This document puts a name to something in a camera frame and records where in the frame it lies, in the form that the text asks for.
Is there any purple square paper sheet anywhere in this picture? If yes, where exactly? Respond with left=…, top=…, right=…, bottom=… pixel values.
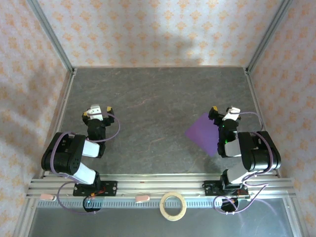
left=184, top=113, right=220, bottom=157

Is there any grey metal sheet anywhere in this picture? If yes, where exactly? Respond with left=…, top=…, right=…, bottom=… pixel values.
left=26, top=206, right=301, bottom=237

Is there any beige tape roll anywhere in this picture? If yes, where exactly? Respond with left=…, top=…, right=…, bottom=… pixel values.
left=159, top=192, right=187, bottom=222

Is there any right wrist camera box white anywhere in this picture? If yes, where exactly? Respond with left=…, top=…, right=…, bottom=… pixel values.
left=222, top=106, right=241, bottom=121

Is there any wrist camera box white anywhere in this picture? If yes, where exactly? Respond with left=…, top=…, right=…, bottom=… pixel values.
left=222, top=106, right=241, bottom=121
left=88, top=105, right=103, bottom=121

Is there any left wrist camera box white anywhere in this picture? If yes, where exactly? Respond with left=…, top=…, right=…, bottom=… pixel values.
left=88, top=105, right=103, bottom=121

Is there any aluminium table side rail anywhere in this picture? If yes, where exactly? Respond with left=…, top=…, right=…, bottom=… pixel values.
left=243, top=68, right=282, bottom=178
left=39, top=68, right=78, bottom=178

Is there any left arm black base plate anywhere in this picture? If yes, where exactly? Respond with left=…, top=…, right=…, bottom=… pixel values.
left=73, top=181, right=118, bottom=197

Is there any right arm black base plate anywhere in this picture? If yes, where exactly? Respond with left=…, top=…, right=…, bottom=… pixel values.
left=203, top=180, right=249, bottom=198

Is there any grey slotted cable duct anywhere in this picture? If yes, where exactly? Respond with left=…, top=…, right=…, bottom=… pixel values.
left=36, top=198, right=290, bottom=208

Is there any aluminium mounting rail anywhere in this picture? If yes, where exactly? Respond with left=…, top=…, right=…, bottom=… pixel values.
left=26, top=173, right=296, bottom=198

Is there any aluminium corner post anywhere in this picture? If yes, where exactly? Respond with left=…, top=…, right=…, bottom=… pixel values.
left=245, top=0, right=296, bottom=75
left=25, top=0, right=77, bottom=75

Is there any aluminium lower frame bar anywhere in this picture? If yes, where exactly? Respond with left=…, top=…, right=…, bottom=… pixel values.
left=283, top=197, right=309, bottom=237
left=13, top=198, right=38, bottom=237

